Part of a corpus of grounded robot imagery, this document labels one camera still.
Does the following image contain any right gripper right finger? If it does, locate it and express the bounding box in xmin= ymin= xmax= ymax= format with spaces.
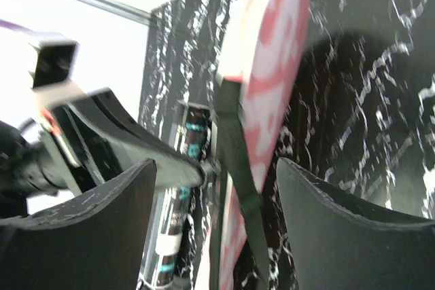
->
xmin=277 ymin=158 xmax=434 ymax=289

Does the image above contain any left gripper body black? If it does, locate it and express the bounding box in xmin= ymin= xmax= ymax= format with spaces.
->
xmin=0 ymin=99 xmax=123 ymax=219

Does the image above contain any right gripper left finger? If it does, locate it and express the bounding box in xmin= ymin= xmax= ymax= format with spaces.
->
xmin=1 ymin=159 xmax=156 ymax=289

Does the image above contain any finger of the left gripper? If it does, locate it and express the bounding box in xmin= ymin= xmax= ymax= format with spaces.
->
xmin=67 ymin=88 xmax=216 ymax=188

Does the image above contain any black shuttlecock tube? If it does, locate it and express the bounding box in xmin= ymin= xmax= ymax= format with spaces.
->
xmin=137 ymin=101 xmax=209 ymax=289

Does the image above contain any pink sport racket bag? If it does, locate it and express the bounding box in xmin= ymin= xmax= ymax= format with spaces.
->
xmin=196 ymin=0 xmax=309 ymax=289

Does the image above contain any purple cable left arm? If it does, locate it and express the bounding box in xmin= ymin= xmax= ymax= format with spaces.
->
xmin=0 ymin=18 xmax=35 ymax=35

